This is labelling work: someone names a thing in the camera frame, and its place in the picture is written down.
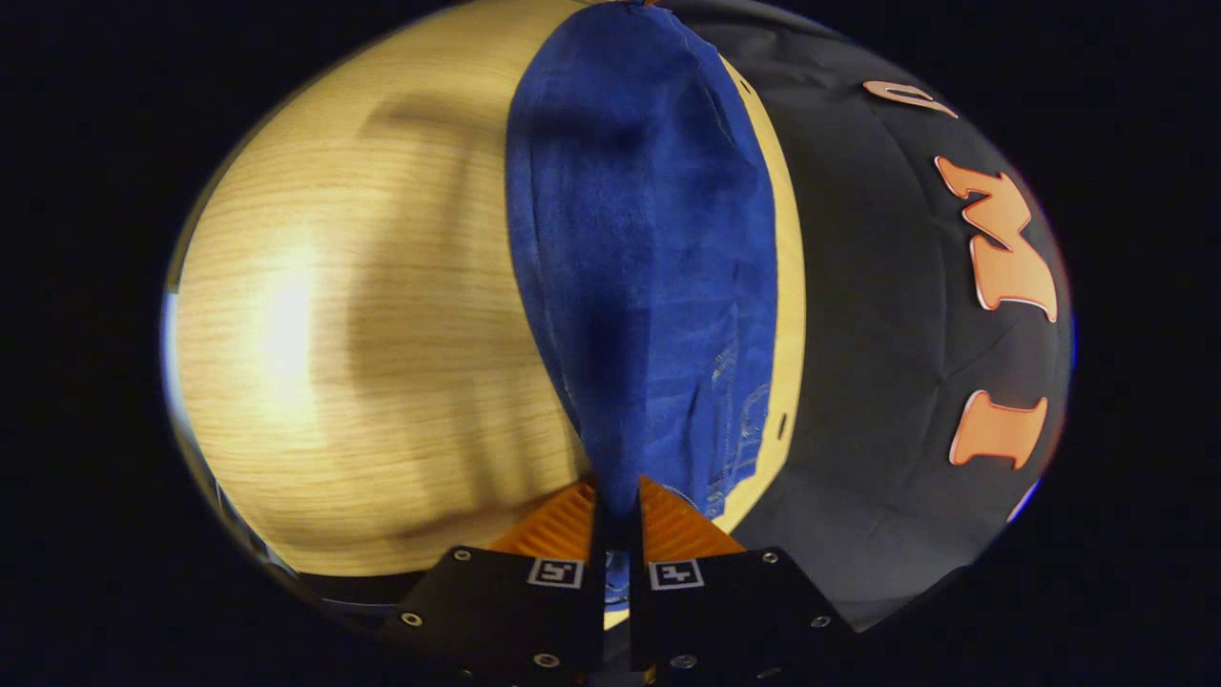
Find blue denim jeans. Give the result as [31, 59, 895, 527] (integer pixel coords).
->
[504, 0, 778, 612]

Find black backdrop cloth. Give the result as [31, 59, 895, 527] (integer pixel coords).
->
[658, 0, 1074, 633]

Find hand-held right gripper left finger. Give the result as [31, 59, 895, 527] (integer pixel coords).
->
[382, 477, 609, 687]

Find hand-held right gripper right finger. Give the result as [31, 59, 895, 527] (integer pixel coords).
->
[630, 474, 859, 687]

